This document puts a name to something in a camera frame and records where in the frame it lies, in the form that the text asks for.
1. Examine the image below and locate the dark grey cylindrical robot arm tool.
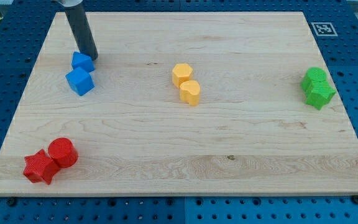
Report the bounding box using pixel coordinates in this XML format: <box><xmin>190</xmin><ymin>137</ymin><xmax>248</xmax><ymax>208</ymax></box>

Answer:
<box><xmin>62</xmin><ymin>0</ymin><xmax>98</xmax><ymax>60</ymax></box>

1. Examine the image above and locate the red cylinder block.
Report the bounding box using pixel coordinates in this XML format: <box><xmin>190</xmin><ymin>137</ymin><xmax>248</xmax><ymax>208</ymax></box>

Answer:
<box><xmin>48</xmin><ymin>138</ymin><xmax>78</xmax><ymax>168</ymax></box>

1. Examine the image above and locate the red star block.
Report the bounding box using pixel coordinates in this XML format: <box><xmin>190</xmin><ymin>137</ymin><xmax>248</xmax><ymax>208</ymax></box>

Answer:
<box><xmin>23</xmin><ymin>149</ymin><xmax>61</xmax><ymax>185</ymax></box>

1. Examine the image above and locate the yellow hexagon block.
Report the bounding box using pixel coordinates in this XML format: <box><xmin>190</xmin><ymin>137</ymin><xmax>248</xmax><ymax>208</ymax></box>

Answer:
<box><xmin>172</xmin><ymin>63</ymin><xmax>193</xmax><ymax>88</ymax></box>

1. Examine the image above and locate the white fiducial marker tag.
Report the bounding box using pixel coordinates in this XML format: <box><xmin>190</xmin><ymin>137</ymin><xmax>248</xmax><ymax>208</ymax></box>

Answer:
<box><xmin>311</xmin><ymin>22</ymin><xmax>337</xmax><ymax>37</ymax></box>

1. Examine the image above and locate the green cylinder block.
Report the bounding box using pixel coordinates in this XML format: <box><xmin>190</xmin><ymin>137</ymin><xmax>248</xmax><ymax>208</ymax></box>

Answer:
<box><xmin>301</xmin><ymin>67</ymin><xmax>327</xmax><ymax>91</ymax></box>

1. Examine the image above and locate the light wooden board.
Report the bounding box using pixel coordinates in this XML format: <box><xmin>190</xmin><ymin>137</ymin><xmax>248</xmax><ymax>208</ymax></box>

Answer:
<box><xmin>0</xmin><ymin>12</ymin><xmax>358</xmax><ymax>197</ymax></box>

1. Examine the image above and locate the yellow heart block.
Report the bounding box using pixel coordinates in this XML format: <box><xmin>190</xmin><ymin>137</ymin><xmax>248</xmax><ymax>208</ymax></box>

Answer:
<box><xmin>180</xmin><ymin>80</ymin><xmax>201</xmax><ymax>106</ymax></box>

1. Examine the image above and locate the blue cube block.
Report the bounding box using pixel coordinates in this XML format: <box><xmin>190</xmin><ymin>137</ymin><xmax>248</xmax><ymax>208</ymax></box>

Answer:
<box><xmin>65</xmin><ymin>67</ymin><xmax>94</xmax><ymax>96</ymax></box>

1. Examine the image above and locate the green star block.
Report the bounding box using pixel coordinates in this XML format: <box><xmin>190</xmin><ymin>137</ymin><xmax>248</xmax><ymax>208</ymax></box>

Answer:
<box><xmin>305</xmin><ymin>81</ymin><xmax>336</xmax><ymax>110</ymax></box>

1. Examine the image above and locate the blue pentagon block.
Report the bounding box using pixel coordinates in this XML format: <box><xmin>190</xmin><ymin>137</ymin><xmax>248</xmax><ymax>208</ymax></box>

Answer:
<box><xmin>71</xmin><ymin>52</ymin><xmax>95</xmax><ymax>72</ymax></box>

